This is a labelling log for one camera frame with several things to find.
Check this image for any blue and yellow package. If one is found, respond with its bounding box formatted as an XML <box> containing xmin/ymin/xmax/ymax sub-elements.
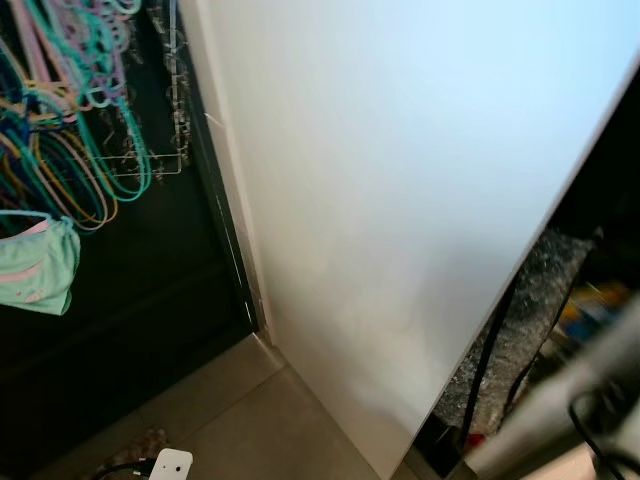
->
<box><xmin>555</xmin><ymin>283</ymin><xmax>633</xmax><ymax>333</ymax></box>

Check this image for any teal plastic clothes hanger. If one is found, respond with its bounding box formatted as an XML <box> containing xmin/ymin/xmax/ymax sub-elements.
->
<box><xmin>25</xmin><ymin>0</ymin><xmax>154</xmax><ymax>202</ymax></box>

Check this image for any yellow plastic clothes hanger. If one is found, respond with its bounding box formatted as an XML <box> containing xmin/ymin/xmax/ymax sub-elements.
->
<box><xmin>0</xmin><ymin>128</ymin><xmax>108</xmax><ymax>228</ymax></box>

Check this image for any purple plastic clothes hanger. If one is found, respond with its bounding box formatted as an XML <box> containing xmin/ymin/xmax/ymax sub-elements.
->
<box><xmin>55</xmin><ymin>0</ymin><xmax>132</xmax><ymax>110</ymax></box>

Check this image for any mint green cloth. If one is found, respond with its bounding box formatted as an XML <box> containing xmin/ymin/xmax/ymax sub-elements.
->
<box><xmin>0</xmin><ymin>210</ymin><xmax>82</xmax><ymax>317</ymax></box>

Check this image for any pink plastic clothes hanger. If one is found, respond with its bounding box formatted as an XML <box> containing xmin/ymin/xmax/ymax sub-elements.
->
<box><xmin>10</xmin><ymin>0</ymin><xmax>78</xmax><ymax>113</ymax></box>

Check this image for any blue plastic clothes hanger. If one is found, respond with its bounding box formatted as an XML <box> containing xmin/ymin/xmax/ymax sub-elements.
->
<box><xmin>0</xmin><ymin>112</ymin><xmax>83</xmax><ymax>233</ymax></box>

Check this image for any silver wire rack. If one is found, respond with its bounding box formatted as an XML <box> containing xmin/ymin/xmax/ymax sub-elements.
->
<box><xmin>100</xmin><ymin>0</ymin><xmax>197</xmax><ymax>180</ymax></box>

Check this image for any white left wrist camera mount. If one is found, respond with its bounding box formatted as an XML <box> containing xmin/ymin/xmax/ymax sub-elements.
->
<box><xmin>149</xmin><ymin>449</ymin><xmax>194</xmax><ymax>480</ymax></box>

